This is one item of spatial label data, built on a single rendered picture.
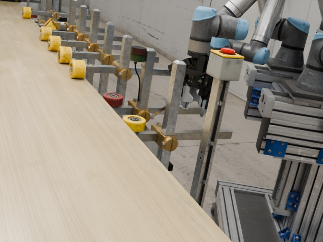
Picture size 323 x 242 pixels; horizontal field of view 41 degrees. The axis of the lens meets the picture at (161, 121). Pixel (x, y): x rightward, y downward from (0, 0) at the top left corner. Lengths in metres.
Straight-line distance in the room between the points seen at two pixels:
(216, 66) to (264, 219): 1.43
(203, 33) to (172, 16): 5.57
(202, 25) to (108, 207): 0.74
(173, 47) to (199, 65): 5.45
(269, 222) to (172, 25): 5.00
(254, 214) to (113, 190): 1.54
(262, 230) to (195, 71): 1.14
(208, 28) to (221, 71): 0.33
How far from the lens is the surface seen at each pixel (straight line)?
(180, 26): 6.82
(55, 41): 2.35
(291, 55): 2.28
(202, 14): 1.48
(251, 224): 2.40
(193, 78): 1.50
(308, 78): 1.83
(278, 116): 1.82
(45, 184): 1.06
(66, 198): 1.01
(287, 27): 2.29
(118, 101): 1.69
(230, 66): 1.20
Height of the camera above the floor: 1.42
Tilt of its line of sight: 20 degrees down
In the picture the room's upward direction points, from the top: 9 degrees clockwise
